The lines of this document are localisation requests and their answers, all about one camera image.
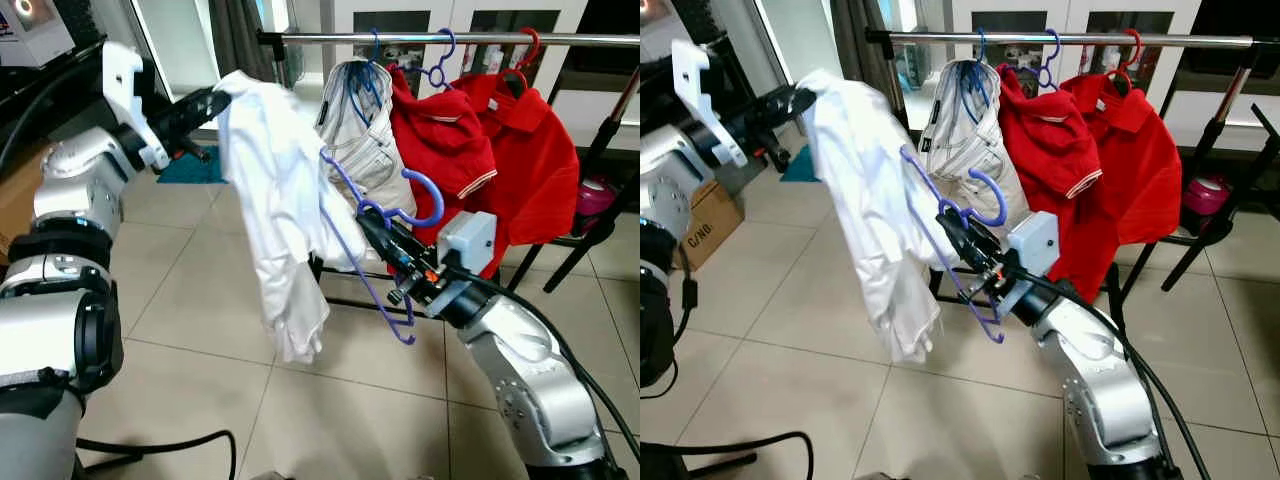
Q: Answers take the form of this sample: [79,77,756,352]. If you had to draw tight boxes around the plain red polo shirt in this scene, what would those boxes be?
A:
[450,75,581,251]
[1060,72,1187,247]

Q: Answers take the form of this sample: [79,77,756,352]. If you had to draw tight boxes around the printed brown cardboard box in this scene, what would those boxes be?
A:
[680,180,747,273]

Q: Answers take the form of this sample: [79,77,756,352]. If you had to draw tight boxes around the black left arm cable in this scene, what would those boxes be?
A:
[0,60,103,183]

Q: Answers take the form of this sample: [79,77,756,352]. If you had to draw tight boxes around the teal floor mat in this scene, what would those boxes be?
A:
[780,145,827,184]
[155,145,227,187]

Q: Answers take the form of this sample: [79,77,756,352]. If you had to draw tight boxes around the red clothes hanger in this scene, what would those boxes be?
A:
[1105,28,1147,97]
[495,28,542,97]

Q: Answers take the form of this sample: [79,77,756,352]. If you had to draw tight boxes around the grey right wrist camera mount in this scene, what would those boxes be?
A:
[1005,210,1061,311]
[432,210,499,316]

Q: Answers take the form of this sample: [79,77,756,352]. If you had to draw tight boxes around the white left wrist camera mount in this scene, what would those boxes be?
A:
[100,42,171,171]
[670,38,749,169]

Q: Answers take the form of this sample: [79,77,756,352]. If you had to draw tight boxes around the red polo shirt white trim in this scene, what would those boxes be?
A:
[995,65,1104,301]
[385,65,498,281]

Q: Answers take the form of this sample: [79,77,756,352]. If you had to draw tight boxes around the grey curtain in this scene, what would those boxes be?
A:
[830,0,893,87]
[205,0,277,87]

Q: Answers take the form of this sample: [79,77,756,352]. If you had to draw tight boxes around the black floor cable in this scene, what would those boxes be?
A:
[640,432,816,480]
[75,430,238,480]

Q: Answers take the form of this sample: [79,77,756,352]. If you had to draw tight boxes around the white jeans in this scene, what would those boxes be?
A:
[918,58,1031,237]
[315,58,419,223]

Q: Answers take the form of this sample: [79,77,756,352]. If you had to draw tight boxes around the plain white shirt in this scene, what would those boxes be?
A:
[215,70,366,363]
[800,68,961,363]

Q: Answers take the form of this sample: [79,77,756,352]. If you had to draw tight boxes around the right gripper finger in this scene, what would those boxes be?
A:
[940,220,981,267]
[355,208,411,257]
[938,205,989,253]
[357,222,401,271]

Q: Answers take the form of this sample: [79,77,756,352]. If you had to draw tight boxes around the black side table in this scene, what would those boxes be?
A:
[0,40,113,153]

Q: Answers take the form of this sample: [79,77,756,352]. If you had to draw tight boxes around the purple plastic clothes hanger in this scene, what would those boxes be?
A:
[408,30,457,91]
[898,145,1009,344]
[320,148,447,346]
[1015,28,1063,91]

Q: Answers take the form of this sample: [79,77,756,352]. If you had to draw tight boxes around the white-framed glass door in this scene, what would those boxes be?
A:
[740,0,847,93]
[120,0,223,101]

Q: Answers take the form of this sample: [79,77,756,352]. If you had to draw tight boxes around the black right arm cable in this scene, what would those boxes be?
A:
[1010,265,1213,480]
[440,265,640,461]

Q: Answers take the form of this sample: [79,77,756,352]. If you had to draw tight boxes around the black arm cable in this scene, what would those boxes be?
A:
[440,265,640,461]
[0,60,103,183]
[1010,265,1213,480]

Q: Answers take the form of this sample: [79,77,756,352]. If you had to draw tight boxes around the plain brown cardboard box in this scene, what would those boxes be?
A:
[0,150,41,267]

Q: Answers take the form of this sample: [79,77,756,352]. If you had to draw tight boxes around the pink plastic object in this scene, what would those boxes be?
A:
[1182,175,1232,217]
[575,178,617,217]

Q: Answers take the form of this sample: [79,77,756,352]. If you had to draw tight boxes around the blue clothes hanger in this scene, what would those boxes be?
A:
[345,28,387,127]
[955,28,997,127]

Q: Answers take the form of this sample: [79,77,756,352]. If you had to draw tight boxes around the white glass-door cabinet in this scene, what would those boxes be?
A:
[320,0,640,151]
[925,0,1280,151]

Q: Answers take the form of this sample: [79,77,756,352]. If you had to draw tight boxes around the metal clothes rack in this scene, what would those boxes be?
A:
[865,28,1280,336]
[255,28,640,301]

